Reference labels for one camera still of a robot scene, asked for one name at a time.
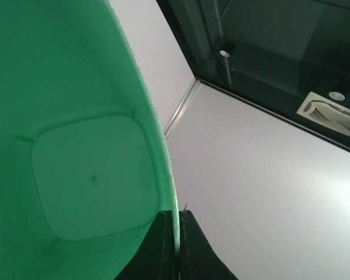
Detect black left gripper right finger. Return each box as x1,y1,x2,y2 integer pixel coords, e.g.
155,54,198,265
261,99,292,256
179,210,236,280

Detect right aluminium frame post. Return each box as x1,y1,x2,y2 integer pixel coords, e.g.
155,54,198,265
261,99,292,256
163,79,201,139

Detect green plastic bin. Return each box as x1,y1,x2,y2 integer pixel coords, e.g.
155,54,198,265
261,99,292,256
0,1,179,279

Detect ceiling air vent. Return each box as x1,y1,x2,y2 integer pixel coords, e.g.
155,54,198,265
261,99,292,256
296,92,350,137

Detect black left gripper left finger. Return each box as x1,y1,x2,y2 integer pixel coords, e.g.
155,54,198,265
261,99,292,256
116,211,174,280

